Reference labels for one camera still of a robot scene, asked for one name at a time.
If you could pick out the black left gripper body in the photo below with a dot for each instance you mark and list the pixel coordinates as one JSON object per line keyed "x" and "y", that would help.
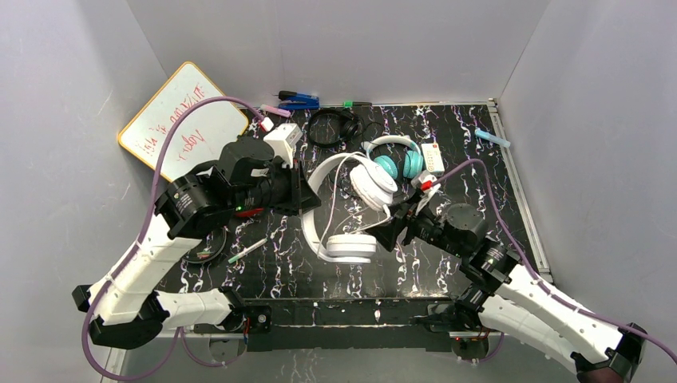
{"x": 296, "y": 188}

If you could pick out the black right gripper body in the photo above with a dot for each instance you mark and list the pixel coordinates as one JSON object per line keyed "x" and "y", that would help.
{"x": 404, "y": 226}

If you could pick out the red headphones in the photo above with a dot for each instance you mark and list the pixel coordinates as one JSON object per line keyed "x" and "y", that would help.
{"x": 250, "y": 213}

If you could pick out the small white labelled box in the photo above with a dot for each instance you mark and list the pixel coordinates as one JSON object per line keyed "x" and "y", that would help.
{"x": 431, "y": 153}

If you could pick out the small black headphones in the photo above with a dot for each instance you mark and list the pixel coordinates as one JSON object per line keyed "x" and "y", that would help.
{"x": 332, "y": 128}

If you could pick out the black and white headphones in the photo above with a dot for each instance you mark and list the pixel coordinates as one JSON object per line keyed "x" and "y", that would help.
{"x": 209, "y": 248}

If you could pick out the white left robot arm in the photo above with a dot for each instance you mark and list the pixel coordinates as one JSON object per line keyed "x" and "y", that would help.
{"x": 125, "y": 310}

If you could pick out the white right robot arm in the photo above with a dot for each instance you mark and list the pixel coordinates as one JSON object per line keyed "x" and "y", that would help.
{"x": 503, "y": 296}

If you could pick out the teal headphones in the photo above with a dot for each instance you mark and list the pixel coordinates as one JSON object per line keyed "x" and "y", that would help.
{"x": 405, "y": 167}

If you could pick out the white green capped pen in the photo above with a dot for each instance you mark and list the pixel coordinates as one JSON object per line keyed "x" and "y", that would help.
{"x": 247, "y": 250}

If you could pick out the pink marker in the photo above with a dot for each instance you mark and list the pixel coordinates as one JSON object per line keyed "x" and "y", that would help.
{"x": 275, "y": 110}

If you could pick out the blue stapler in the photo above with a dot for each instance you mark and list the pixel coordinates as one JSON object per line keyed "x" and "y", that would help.
{"x": 289, "y": 100}

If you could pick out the light blue marker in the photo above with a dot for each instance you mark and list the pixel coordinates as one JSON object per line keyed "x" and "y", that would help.
{"x": 483, "y": 135}

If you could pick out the green capped marker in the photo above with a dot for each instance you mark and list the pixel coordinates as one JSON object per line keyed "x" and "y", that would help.
{"x": 353, "y": 104}

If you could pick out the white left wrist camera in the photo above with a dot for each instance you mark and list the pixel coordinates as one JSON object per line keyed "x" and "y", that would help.
{"x": 283, "y": 137}

